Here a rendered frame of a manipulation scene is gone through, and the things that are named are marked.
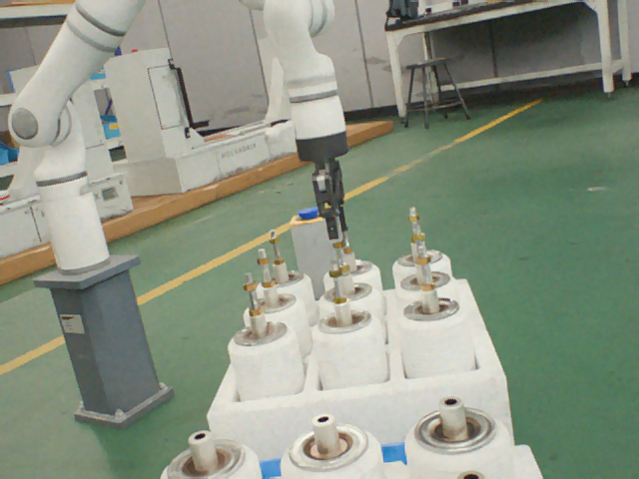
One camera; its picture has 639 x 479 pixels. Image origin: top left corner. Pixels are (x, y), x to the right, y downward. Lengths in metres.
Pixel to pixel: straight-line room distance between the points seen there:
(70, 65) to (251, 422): 0.67
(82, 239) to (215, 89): 6.40
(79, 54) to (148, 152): 2.49
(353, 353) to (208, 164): 2.89
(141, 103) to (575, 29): 3.50
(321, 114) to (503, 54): 5.12
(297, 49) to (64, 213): 0.58
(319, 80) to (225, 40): 6.55
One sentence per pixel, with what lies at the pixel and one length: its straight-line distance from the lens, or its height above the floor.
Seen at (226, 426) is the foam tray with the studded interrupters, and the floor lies 0.16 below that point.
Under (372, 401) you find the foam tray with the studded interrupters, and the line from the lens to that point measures 0.92.
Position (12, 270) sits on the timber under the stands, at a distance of 2.94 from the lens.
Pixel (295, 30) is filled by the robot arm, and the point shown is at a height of 0.64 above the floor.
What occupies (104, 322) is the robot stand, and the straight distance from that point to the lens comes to 1.36.
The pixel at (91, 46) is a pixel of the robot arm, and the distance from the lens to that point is 1.25.
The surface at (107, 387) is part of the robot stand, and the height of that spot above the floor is 0.08.
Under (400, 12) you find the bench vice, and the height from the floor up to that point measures 0.83.
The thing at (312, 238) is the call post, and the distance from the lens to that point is 1.31.
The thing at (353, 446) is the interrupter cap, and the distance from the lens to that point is 0.67.
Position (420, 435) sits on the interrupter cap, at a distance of 0.67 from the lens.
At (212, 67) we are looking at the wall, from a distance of 7.68.
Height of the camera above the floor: 0.60
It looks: 14 degrees down
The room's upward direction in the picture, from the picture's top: 11 degrees counter-clockwise
